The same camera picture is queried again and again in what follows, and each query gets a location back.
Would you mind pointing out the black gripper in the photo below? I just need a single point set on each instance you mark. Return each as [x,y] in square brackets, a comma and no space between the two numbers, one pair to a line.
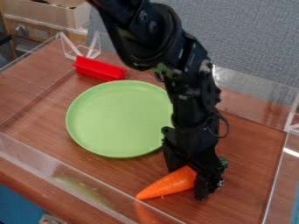
[189,146]

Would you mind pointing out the orange toy carrot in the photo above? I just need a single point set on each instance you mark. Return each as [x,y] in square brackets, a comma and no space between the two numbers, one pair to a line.
[175,182]

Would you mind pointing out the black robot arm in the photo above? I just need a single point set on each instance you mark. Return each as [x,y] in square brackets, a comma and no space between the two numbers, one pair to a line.
[151,42]

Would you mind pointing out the green round plate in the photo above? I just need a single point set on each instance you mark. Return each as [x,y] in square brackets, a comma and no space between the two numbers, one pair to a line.
[115,119]

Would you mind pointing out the clear acrylic tray walls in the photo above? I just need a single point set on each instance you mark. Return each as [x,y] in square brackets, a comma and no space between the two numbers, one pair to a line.
[89,189]

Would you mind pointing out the red plastic block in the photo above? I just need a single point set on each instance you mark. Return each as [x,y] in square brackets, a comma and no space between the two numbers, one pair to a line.
[99,69]

